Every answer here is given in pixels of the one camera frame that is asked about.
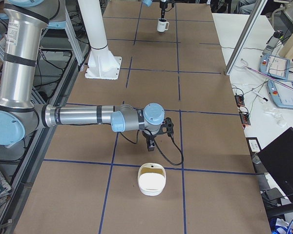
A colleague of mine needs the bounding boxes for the white oval container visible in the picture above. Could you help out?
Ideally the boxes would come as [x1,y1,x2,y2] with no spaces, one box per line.
[137,163,166,196]

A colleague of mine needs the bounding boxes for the upper blue teach pendant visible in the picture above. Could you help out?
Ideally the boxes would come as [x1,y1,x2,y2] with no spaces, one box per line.
[259,54,290,80]

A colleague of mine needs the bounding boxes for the aluminium frame post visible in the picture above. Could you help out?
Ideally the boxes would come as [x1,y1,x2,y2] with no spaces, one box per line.
[225,0,267,75]

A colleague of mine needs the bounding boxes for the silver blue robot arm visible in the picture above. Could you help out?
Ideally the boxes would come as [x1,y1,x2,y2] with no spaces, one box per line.
[0,0,165,145]
[142,0,168,20]

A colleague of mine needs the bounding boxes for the long reacher grabber stick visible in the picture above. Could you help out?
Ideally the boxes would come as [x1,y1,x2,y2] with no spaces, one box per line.
[239,57,293,94]

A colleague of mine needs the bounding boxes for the white labelled power box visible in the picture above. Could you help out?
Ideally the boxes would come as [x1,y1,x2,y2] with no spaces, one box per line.
[246,137,261,154]

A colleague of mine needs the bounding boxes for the lower blue teach pendant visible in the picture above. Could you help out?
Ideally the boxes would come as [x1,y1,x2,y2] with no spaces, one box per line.
[267,80,293,109]

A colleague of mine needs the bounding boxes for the grey water bottle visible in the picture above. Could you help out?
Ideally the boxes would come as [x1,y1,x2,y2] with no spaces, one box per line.
[262,30,284,55]

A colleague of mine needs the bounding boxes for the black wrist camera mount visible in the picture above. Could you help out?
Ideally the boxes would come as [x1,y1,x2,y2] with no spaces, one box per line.
[158,117,174,138]

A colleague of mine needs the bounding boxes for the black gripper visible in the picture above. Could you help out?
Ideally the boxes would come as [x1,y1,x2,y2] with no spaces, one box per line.
[142,131,156,152]
[160,0,167,20]

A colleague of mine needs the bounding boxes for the blue teach pendant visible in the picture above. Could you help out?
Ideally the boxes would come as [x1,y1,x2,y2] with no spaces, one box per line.
[259,54,290,80]
[267,80,293,109]

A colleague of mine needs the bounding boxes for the white pillar with base plate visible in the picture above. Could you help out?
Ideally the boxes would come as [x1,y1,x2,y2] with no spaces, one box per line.
[78,0,122,80]

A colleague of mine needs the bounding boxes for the white ribbed HOME mug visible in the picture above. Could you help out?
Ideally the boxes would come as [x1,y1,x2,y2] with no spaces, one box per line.
[157,18,169,33]

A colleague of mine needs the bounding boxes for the black laptop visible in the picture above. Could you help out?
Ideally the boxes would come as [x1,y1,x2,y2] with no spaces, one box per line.
[258,127,293,202]

